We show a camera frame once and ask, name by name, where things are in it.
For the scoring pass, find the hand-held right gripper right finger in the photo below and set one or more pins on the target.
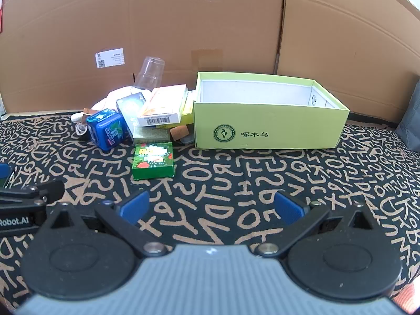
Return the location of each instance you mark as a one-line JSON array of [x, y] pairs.
[[288, 206]]

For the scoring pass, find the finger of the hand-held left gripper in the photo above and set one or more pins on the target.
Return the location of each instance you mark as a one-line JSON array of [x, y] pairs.
[[4, 170], [49, 188]]

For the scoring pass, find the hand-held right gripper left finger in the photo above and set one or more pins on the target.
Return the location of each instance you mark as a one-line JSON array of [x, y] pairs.
[[134, 205]]

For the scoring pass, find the small green box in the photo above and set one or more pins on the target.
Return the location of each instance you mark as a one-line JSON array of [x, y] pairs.
[[152, 160]]

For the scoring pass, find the olive green box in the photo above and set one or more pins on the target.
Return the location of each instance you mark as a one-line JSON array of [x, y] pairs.
[[151, 135]]

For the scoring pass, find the lime green shoe box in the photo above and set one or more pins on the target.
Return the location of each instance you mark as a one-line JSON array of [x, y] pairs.
[[279, 128]]

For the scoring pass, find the blue gum container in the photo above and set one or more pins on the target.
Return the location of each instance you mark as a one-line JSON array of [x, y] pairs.
[[106, 128]]

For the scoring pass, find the rose gold box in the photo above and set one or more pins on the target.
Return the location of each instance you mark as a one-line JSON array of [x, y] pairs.
[[87, 113]]

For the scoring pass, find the golden brown box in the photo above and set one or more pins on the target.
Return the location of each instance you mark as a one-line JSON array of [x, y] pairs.
[[179, 133]]

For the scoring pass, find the dark blue tall box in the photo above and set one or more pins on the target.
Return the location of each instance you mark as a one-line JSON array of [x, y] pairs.
[[131, 105]]

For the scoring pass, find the white orange barcode box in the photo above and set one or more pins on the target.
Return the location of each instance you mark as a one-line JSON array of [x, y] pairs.
[[164, 105]]

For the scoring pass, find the yellow box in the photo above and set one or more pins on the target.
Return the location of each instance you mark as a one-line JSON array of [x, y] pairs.
[[187, 111]]

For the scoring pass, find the white cloth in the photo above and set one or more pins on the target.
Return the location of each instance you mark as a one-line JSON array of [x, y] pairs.
[[115, 96]]

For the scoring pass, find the clear plastic cup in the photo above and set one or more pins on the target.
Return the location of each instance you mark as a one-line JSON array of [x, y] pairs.
[[149, 73]]

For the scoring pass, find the black letter-patterned mat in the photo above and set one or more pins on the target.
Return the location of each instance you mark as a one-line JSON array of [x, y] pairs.
[[229, 177]]

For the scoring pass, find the white shipping label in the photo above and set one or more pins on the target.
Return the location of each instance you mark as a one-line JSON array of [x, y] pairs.
[[110, 58]]

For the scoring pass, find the grey paper bag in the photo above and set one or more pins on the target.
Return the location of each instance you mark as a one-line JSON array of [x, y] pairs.
[[410, 124]]

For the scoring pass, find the brown cardboard backdrop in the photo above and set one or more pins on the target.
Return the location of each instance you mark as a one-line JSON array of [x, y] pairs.
[[229, 23]]

